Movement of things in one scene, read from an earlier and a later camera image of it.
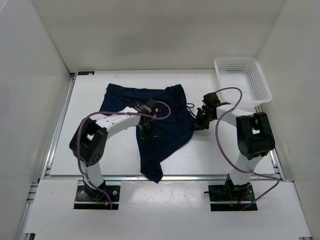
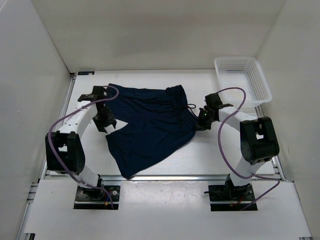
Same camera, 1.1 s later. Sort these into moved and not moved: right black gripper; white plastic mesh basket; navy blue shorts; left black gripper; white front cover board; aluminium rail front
Moved: left black gripper; navy blue shorts
Not moved: right black gripper; white plastic mesh basket; aluminium rail front; white front cover board
